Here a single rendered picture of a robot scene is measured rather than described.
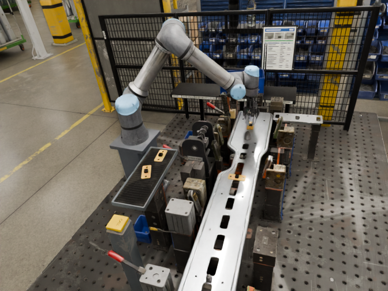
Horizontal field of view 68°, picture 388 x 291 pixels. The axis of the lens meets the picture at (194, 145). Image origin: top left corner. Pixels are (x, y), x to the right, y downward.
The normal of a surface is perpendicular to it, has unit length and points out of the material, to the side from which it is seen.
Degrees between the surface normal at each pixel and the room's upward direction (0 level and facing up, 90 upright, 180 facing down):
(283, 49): 90
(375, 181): 0
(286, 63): 90
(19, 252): 0
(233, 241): 0
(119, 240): 90
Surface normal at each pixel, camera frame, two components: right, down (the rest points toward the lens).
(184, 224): -0.29, 0.57
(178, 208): -0.09, -0.82
